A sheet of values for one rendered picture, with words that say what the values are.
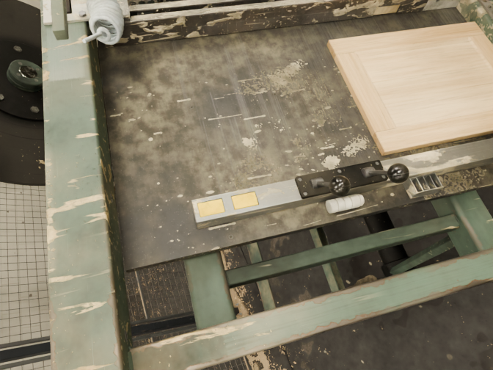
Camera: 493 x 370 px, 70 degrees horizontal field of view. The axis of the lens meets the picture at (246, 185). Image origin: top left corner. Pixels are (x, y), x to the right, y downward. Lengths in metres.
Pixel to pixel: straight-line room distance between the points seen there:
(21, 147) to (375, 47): 1.09
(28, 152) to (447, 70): 1.25
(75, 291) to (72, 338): 0.07
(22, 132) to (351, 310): 1.08
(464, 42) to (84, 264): 1.15
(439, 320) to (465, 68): 1.42
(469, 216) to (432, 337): 1.36
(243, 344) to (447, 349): 1.72
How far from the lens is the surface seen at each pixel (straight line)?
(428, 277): 0.77
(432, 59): 1.16
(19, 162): 1.24
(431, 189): 0.90
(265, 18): 1.07
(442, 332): 2.24
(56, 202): 0.70
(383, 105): 0.97
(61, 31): 0.70
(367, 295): 0.70
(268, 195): 0.72
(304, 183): 0.74
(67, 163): 0.73
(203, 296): 0.73
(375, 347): 2.42
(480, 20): 1.35
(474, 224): 0.98
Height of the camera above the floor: 2.07
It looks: 43 degrees down
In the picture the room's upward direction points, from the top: 82 degrees counter-clockwise
